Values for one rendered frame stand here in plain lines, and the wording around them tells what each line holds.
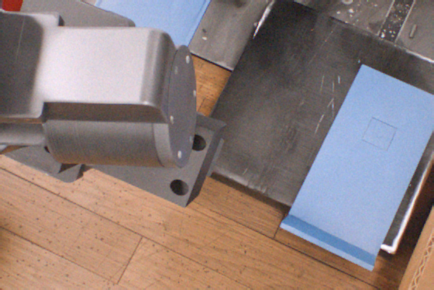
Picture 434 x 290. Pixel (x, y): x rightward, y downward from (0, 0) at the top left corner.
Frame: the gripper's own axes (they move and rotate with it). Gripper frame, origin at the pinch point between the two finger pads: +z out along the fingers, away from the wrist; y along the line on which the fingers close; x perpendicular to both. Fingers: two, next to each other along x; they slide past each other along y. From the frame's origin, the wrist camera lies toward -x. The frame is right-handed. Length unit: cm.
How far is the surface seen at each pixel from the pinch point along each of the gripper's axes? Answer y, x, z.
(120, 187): -8.8, -2.3, 6.6
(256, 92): 1.5, -9.0, 10.0
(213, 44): 3.3, -3.9, 13.6
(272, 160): -2.4, -12.3, 7.7
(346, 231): -4.8, -19.4, 5.6
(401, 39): 9.2, -17.8, 16.6
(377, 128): 2.6, -18.7, 9.9
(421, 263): -3.5, -24.5, 0.8
